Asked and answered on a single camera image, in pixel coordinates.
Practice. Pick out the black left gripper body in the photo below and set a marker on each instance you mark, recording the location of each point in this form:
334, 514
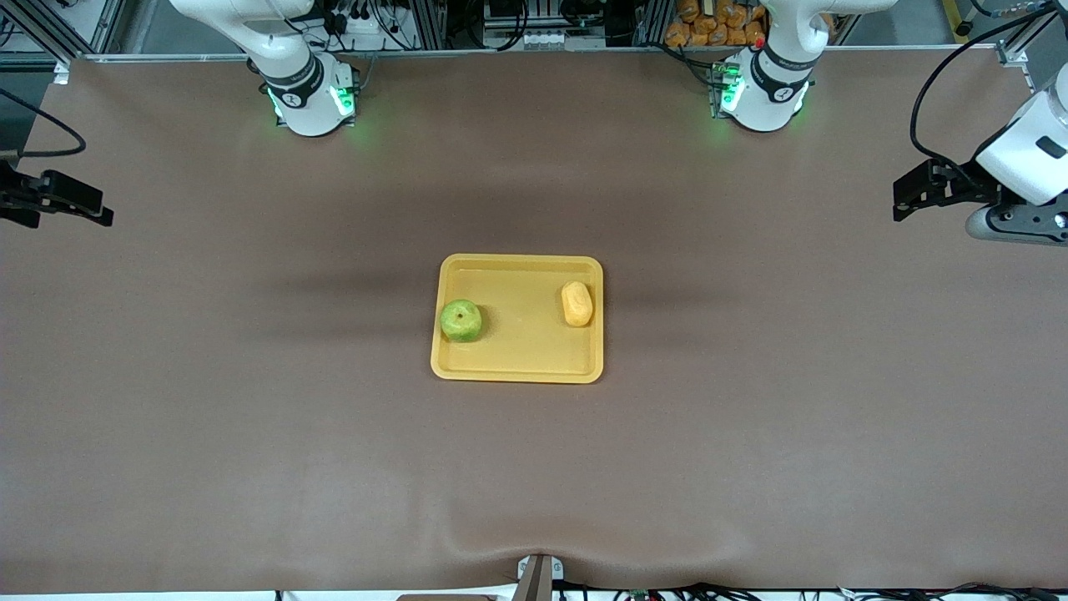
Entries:
969, 188

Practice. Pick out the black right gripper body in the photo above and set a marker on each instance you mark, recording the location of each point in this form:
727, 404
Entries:
15, 199

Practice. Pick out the yellow potato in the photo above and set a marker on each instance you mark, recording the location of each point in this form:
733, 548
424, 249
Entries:
576, 304

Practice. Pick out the green apple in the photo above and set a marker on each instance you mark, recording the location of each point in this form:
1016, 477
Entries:
461, 321

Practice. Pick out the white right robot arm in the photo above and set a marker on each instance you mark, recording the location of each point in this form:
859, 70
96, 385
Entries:
300, 92

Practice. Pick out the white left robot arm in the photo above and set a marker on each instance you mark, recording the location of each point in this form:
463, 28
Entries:
772, 83

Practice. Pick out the yellow plastic tray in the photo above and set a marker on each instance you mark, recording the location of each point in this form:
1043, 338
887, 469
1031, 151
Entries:
526, 342

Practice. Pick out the bag of orange bread rolls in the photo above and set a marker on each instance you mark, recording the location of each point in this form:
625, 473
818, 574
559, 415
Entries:
717, 25

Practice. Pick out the white power strip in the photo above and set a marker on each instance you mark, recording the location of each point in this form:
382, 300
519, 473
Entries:
355, 29

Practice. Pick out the brown table cover mat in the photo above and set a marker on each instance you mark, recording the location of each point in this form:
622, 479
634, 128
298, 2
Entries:
534, 467

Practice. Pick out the metal table clamp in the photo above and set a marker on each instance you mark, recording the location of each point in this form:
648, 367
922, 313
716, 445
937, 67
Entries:
538, 578

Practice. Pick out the aluminium table edge rail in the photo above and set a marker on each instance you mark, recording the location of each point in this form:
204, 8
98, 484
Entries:
534, 52

